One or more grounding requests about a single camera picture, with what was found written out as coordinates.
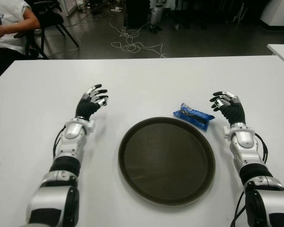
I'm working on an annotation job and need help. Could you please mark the round dark brown tray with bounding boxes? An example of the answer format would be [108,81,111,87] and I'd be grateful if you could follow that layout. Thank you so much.
[118,116,216,206]

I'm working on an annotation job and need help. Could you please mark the black left forearm cable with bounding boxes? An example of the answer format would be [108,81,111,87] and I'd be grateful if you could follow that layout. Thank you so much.
[52,126,67,157]

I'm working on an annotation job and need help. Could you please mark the white cabinet with black base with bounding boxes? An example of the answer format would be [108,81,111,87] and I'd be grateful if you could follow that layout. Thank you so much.
[260,0,284,31]

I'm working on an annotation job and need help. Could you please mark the black forearm cable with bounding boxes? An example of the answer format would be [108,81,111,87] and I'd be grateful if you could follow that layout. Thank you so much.
[254,133,268,164]
[52,126,67,157]

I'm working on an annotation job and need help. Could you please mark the blue Oreo cookie packet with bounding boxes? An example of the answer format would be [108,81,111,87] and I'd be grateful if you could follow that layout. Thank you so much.
[172,102,215,131]

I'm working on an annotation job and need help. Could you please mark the seated person white printed t-shirt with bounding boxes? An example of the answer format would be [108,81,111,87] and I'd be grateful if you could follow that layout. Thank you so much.
[0,0,41,87]

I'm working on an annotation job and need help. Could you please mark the black right forearm cable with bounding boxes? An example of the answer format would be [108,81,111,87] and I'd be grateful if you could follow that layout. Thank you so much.
[254,133,268,164]

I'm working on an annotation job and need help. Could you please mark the black right upper arm cable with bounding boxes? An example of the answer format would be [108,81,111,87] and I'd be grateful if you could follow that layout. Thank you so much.
[231,189,248,227]

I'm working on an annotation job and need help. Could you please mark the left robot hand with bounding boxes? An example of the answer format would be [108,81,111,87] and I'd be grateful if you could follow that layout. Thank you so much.
[75,83,109,122]

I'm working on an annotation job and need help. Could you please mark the black office chair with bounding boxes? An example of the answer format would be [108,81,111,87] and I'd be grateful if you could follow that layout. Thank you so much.
[14,0,80,60]

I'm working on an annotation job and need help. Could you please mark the tangled white floor cable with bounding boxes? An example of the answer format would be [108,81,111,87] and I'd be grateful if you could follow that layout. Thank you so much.
[108,14,168,59]

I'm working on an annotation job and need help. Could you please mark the white panel board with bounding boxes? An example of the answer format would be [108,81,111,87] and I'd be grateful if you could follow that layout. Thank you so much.
[59,0,78,17]

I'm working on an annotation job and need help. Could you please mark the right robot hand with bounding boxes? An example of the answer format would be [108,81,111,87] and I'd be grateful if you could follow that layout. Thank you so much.
[209,90,247,126]

